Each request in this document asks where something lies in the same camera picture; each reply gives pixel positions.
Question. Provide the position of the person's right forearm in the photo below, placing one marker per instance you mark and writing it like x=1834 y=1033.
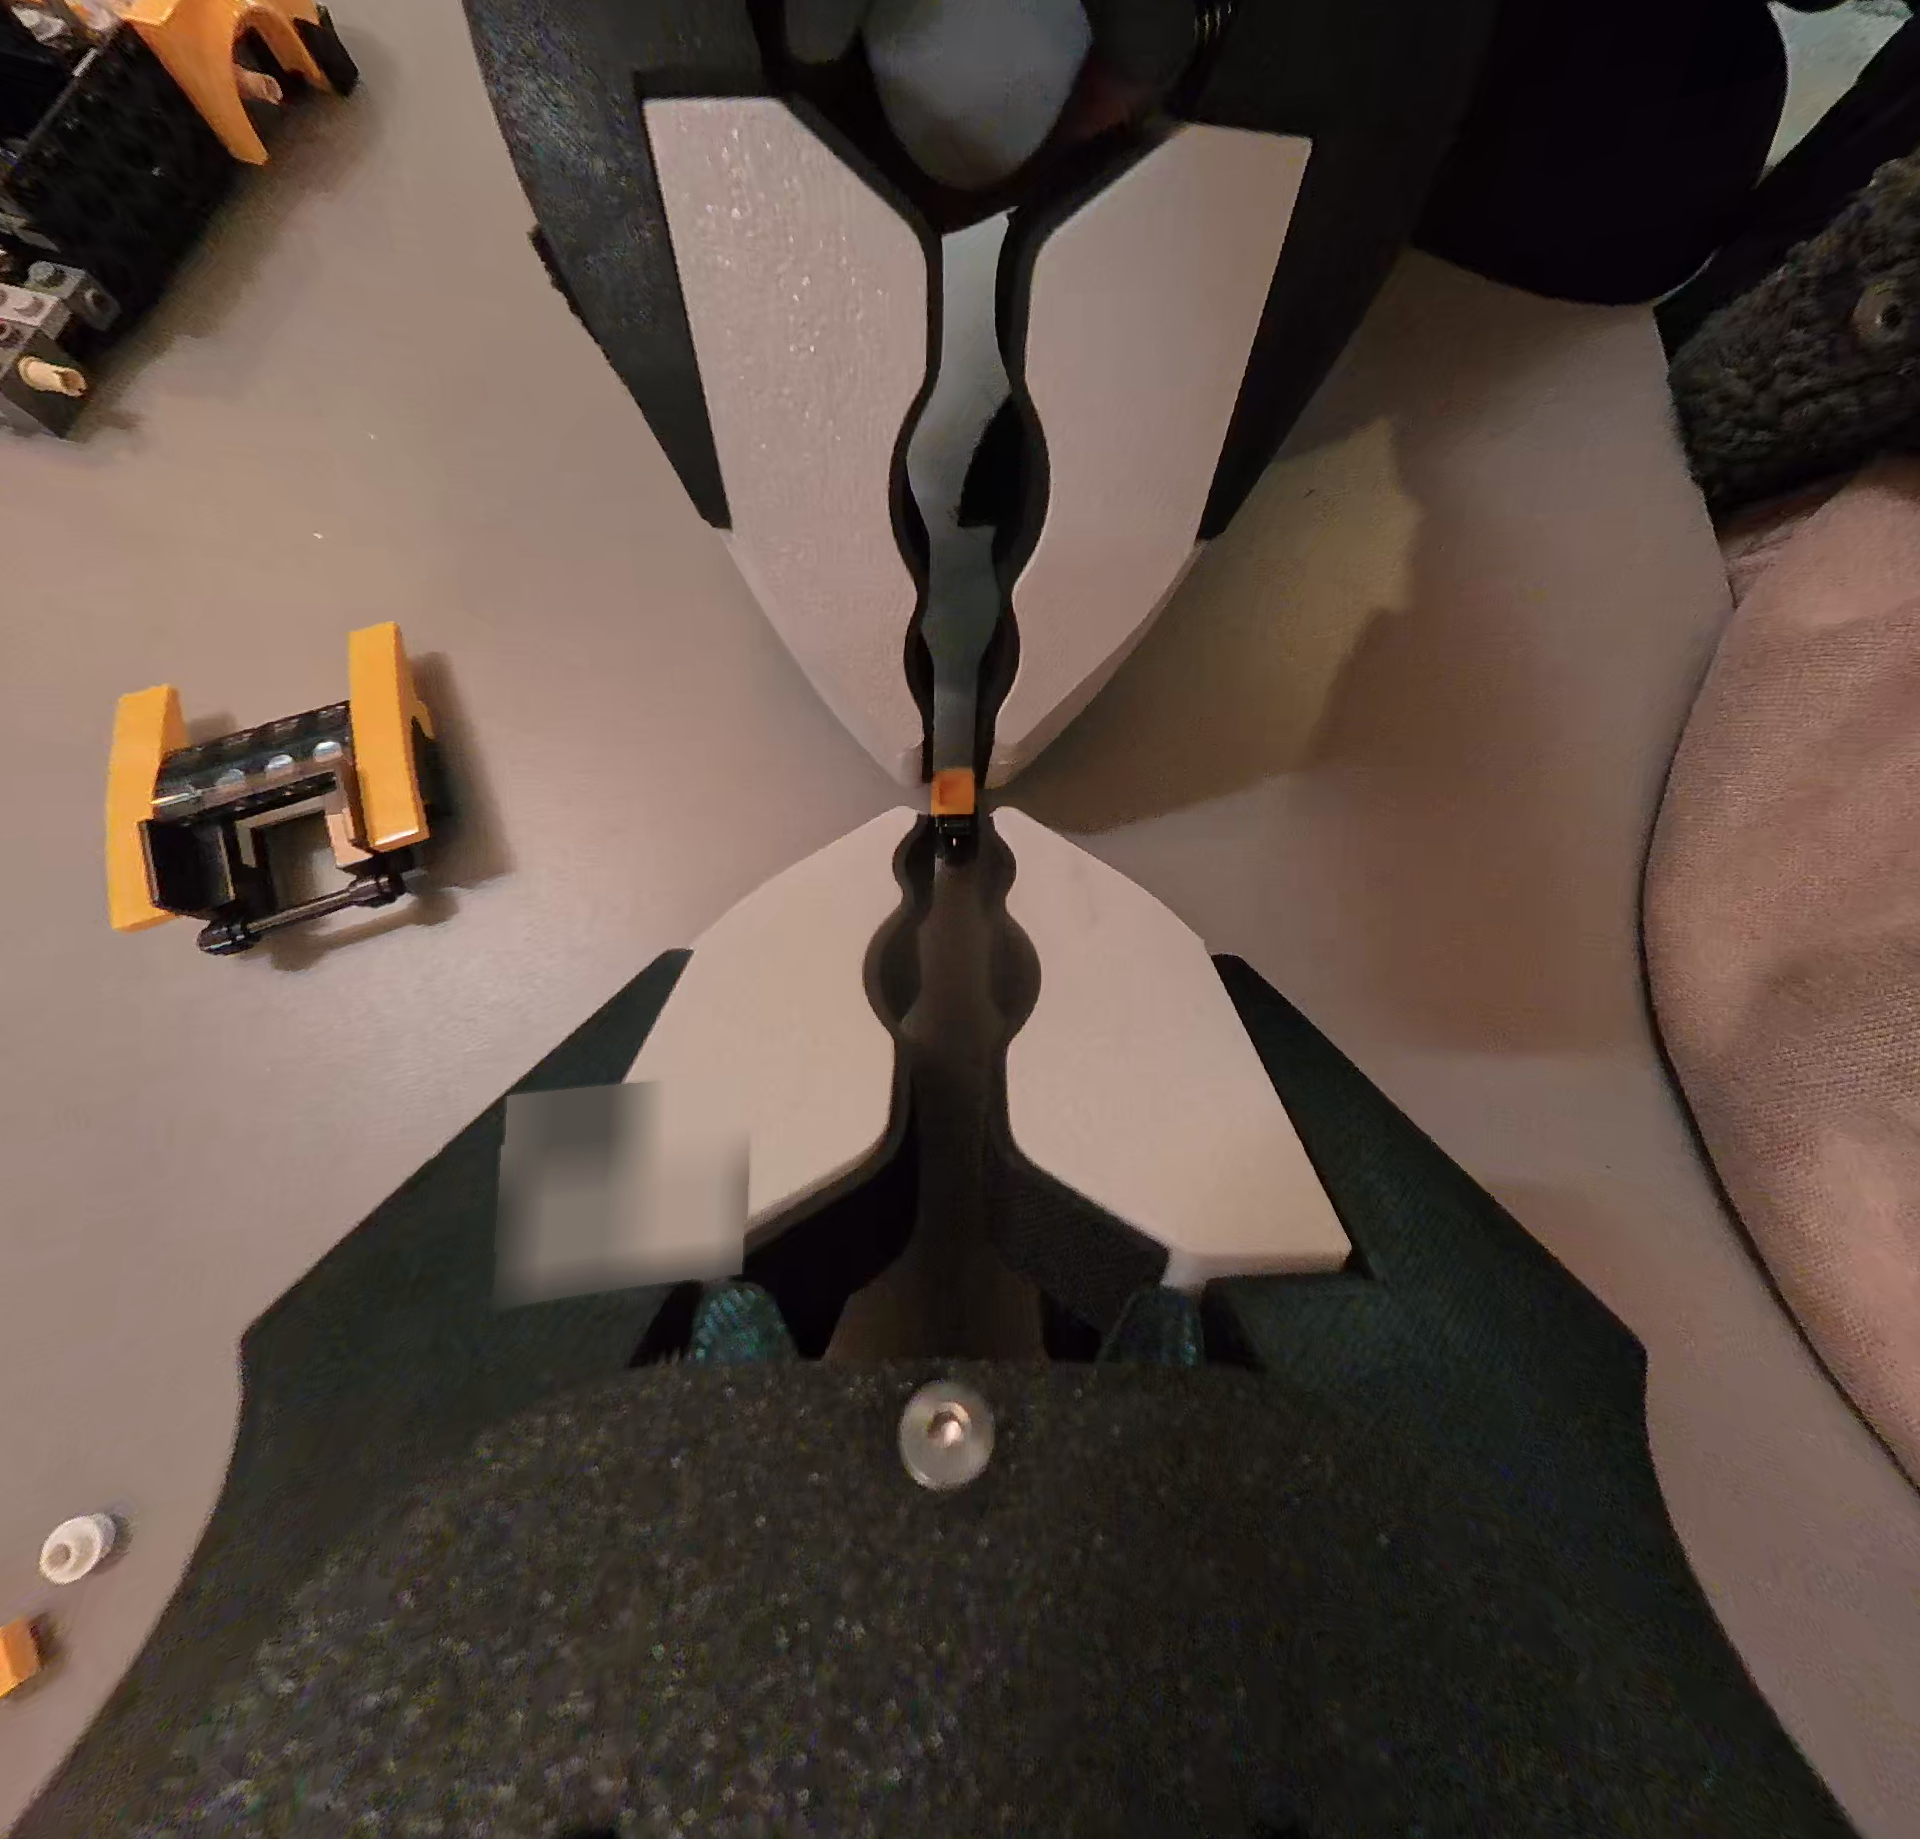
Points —
x=1575 y=98

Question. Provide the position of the dark fleece jacket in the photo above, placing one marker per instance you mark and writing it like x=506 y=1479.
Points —
x=1800 y=353

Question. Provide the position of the white round lego piece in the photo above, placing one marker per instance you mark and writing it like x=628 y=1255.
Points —
x=75 y=1545

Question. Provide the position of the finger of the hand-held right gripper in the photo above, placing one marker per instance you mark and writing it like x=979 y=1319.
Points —
x=795 y=368
x=1141 y=368

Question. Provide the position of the small black lego piece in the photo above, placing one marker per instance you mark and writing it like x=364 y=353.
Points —
x=955 y=837

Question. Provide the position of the orange lego bracket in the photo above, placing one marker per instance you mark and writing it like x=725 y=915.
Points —
x=17 y=1650

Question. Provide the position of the yellow black lego subassembly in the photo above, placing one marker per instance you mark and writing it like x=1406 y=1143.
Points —
x=382 y=730

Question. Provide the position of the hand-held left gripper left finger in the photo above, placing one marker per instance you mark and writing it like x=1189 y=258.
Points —
x=781 y=1029

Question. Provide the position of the partly built lego car chassis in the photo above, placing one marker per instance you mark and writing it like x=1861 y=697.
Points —
x=136 y=188

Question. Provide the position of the small orange lego tile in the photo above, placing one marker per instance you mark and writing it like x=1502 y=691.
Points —
x=951 y=791

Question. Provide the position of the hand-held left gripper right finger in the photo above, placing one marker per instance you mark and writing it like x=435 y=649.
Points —
x=1141 y=1075

